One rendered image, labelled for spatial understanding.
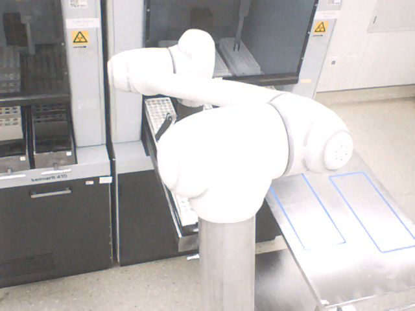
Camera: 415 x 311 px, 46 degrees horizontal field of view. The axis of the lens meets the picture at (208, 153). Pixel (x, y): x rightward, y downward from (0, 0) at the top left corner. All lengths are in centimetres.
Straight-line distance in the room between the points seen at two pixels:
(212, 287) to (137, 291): 146
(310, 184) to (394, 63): 227
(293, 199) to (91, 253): 97
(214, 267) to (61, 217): 121
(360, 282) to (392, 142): 214
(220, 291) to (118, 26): 100
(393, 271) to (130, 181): 99
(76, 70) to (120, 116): 25
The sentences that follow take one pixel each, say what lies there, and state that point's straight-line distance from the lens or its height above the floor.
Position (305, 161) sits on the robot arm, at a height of 144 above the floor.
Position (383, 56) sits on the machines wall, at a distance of 376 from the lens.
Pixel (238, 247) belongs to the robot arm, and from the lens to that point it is 84.
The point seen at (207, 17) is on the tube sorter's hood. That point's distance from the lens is 166.
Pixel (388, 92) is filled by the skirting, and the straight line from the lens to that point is 401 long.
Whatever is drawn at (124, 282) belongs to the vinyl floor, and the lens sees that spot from 236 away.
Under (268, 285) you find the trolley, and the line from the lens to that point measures 207.
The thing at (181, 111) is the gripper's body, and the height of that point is 113.
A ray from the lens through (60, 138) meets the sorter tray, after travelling 178.
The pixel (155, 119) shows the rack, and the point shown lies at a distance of 182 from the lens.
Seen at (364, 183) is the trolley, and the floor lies 82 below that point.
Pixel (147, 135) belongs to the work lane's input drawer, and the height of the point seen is 80.
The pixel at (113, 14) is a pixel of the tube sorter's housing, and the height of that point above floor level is 126.
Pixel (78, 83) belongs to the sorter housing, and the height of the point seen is 102.
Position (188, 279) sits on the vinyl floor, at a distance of 238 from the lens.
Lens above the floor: 195
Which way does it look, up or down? 40 degrees down
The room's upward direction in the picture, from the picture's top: 8 degrees clockwise
